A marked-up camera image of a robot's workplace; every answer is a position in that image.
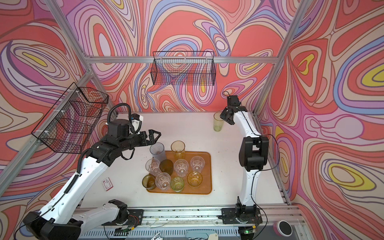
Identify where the brown plastic tray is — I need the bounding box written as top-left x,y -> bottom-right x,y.
148,151 -> 212,195

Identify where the small red white card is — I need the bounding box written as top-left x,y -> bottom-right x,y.
102,178 -> 114,192

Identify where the pale green glass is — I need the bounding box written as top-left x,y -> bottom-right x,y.
171,177 -> 185,193

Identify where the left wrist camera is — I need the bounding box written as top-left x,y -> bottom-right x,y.
130,113 -> 144,128

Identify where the black wire basket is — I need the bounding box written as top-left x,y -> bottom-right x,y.
31,83 -> 109,154
151,50 -> 216,86

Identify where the blue textured glass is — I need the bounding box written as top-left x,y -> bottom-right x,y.
150,143 -> 167,162

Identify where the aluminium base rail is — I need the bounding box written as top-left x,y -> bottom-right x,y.
59,205 -> 310,232

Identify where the tall olive textured glass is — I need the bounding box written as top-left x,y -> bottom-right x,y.
160,159 -> 174,176

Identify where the tall clear glass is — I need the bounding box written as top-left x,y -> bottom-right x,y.
174,159 -> 189,178

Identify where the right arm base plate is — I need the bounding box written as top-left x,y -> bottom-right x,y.
218,208 -> 264,226

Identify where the tall light green glass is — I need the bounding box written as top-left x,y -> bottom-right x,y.
214,112 -> 224,132

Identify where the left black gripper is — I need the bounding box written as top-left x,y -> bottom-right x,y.
118,129 -> 162,153

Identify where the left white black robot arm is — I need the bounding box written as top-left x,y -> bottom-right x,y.
23,119 -> 161,240

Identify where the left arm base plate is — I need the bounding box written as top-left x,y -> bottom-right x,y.
103,209 -> 144,227

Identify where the black wire basket back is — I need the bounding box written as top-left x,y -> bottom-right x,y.
151,50 -> 216,86

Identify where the clear faceted glass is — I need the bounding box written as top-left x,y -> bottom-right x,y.
146,158 -> 162,177

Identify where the black wire basket left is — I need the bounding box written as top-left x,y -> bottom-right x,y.
31,83 -> 109,154

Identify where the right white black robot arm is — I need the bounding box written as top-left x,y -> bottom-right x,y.
220,95 -> 269,207

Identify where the pink tape roll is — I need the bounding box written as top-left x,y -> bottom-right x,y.
273,220 -> 293,237

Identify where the tall yellow glass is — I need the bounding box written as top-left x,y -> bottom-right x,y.
171,141 -> 186,160

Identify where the short amber textured glass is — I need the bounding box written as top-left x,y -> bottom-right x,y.
142,174 -> 156,190

